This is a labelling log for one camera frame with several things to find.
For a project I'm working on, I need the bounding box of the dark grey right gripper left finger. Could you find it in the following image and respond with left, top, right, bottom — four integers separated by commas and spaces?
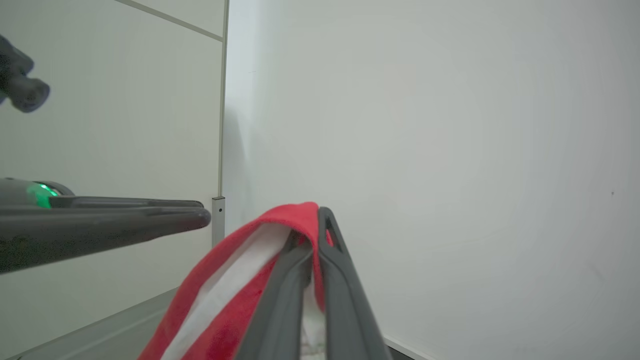
234, 231, 315, 360

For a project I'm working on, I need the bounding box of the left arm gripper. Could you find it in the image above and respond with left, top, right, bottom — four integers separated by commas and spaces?
0, 177, 212, 274

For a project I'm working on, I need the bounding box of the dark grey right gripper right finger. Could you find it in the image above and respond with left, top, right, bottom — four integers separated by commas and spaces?
317, 206, 394, 360

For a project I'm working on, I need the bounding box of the red garment with white stripes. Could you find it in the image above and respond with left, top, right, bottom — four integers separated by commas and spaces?
137, 201, 335, 360

